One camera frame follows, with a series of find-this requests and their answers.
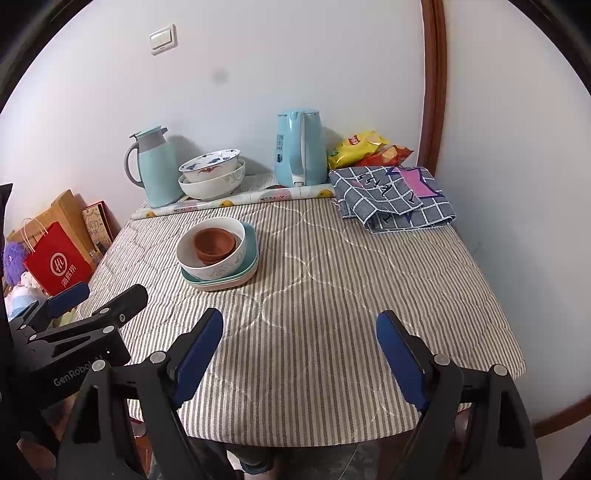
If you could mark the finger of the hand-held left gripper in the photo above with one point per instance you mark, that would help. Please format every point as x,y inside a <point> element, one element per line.
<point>69,295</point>
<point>106,307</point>

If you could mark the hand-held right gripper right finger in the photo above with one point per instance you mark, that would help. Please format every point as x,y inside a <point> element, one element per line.
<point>401,360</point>

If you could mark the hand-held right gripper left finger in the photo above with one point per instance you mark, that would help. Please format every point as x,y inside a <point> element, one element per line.
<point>203,360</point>

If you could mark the green plate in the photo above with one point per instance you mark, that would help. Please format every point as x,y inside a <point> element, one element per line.
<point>221,286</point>

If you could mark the plain white bowl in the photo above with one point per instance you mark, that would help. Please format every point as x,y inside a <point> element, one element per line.
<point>231,265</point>

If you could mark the terracotta bowl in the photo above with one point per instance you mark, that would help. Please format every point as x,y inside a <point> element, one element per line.
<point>214,244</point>

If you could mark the blue plate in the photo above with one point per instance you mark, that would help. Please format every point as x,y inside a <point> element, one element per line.
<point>250,244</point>

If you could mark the red paper bag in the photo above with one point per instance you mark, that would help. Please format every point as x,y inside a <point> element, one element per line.
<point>55,263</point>

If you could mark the pale soft toy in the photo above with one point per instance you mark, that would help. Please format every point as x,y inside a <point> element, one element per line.
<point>23,300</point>

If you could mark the purple fluffy toy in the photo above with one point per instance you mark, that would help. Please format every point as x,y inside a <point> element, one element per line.
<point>14,263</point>

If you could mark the patterned gift box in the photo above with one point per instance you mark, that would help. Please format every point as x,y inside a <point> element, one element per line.
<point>94,226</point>

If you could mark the cardboard box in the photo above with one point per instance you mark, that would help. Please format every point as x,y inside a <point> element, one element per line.
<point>64,207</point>

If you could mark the striped quilted table cover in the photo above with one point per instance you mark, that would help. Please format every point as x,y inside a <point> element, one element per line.
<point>323,286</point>

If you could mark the light blue thermos jug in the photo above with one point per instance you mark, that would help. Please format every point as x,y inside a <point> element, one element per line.
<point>157,175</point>

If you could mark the blue checked cloth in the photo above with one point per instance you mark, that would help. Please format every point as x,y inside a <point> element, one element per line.
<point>392,203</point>

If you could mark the large white bowl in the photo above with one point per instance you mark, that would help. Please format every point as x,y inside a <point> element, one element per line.
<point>212,190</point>

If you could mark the fruit-printed plastic tablecloth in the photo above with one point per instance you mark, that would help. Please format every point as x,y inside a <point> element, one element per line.
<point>240,198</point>

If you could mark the red-printed white bowl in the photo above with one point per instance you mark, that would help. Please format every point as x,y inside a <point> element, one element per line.
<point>207,175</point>

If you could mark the red snack bag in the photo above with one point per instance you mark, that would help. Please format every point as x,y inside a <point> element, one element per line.
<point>392,154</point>

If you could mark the yellow snack bag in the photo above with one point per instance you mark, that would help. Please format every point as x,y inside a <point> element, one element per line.
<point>355,147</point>

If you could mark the light blue electric kettle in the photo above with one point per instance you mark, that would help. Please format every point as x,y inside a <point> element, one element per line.
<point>291,147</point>

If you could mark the white light switch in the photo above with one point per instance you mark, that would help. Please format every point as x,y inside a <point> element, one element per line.
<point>163,40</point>

